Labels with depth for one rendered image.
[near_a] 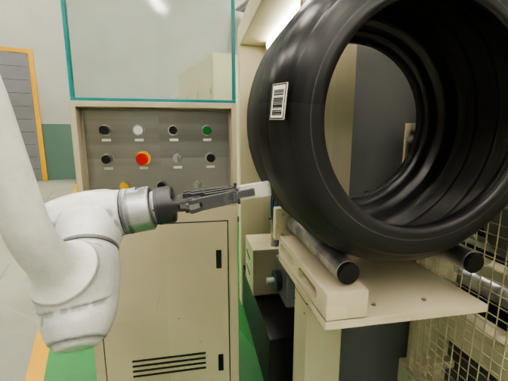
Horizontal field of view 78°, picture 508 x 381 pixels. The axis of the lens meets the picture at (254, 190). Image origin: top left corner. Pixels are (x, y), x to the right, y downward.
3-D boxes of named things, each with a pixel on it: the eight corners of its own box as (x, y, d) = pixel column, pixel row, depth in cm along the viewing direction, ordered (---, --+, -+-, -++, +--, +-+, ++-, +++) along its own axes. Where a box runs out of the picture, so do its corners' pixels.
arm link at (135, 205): (125, 185, 65) (154, 181, 66) (134, 227, 67) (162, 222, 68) (114, 193, 57) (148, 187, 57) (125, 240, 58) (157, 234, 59)
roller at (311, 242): (289, 214, 93) (303, 218, 94) (284, 228, 93) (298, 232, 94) (343, 260, 59) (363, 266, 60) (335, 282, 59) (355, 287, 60)
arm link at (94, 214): (132, 207, 69) (131, 260, 61) (57, 219, 67) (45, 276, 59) (117, 174, 61) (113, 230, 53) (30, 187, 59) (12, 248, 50)
